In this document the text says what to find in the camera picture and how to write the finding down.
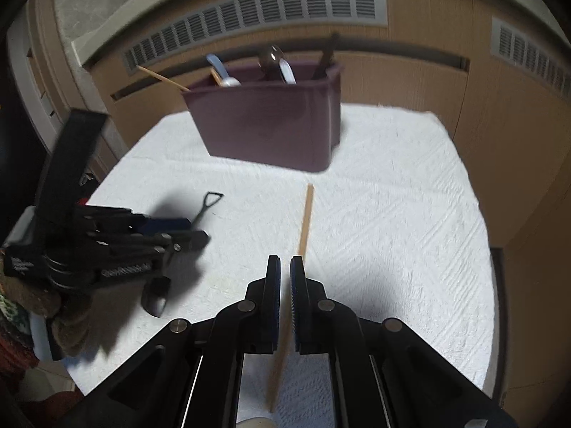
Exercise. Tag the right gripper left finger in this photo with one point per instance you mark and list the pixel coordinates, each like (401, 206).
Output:
(248, 327)

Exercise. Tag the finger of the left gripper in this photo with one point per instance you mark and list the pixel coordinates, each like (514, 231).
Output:
(187, 241)
(143, 224)

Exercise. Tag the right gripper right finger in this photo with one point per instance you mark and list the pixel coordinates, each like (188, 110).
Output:
(327, 327)

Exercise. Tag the black shovel-shaped spoon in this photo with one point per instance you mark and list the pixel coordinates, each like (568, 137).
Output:
(181, 273)

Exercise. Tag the small white round spoon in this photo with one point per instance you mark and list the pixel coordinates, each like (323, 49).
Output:
(230, 82)

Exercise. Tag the blue plastic spoon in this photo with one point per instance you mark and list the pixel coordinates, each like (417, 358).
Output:
(217, 64)

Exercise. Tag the white plastic spoon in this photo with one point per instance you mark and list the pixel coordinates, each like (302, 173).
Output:
(286, 72)

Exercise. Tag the brown spoon black handle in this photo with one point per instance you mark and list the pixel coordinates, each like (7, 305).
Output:
(327, 56)

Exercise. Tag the gloved left hand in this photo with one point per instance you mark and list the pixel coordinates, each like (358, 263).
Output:
(70, 316)

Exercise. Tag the white textured table cloth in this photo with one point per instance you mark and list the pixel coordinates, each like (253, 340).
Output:
(393, 227)

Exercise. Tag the maroon plastic utensil bin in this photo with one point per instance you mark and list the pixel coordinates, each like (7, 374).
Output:
(294, 126)

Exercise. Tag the long grey vent grille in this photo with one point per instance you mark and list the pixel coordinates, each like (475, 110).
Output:
(232, 17)

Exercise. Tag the small grey vent grille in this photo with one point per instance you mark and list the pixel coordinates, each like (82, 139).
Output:
(518, 50)

